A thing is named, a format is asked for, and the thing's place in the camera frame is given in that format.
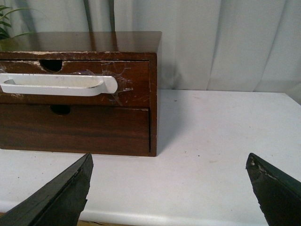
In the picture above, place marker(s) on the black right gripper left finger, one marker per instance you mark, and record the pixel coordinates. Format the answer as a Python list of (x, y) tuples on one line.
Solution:
[(59, 202)]

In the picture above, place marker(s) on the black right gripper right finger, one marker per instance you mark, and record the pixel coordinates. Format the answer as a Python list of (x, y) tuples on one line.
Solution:
[(278, 194)]

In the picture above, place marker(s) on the white drawer handle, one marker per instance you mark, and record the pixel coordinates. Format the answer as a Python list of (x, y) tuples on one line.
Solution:
[(57, 84)]

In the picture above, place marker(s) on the wooden drawer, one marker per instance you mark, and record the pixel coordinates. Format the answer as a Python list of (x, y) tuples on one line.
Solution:
[(133, 79), (95, 129)]

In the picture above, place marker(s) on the brown wooden drawer cabinet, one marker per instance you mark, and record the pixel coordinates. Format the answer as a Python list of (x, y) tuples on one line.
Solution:
[(43, 53)]

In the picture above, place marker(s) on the white backdrop curtain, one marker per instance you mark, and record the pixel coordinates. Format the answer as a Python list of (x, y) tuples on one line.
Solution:
[(224, 45)]

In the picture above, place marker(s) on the green plant leaves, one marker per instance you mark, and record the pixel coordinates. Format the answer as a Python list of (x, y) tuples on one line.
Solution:
[(5, 22)]

